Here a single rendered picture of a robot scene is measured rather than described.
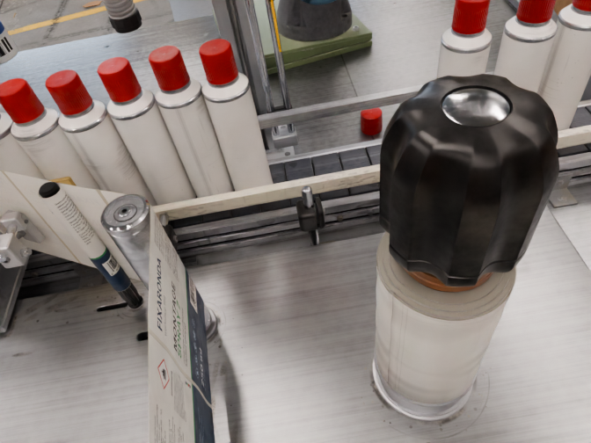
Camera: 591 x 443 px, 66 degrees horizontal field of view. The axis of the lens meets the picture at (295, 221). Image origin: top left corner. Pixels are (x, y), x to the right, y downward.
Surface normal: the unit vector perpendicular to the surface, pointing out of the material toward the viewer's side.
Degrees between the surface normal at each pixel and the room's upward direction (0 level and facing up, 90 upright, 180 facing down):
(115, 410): 0
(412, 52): 0
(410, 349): 92
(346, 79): 0
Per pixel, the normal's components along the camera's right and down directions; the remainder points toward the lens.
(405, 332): -0.67, 0.59
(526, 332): -0.13, -0.64
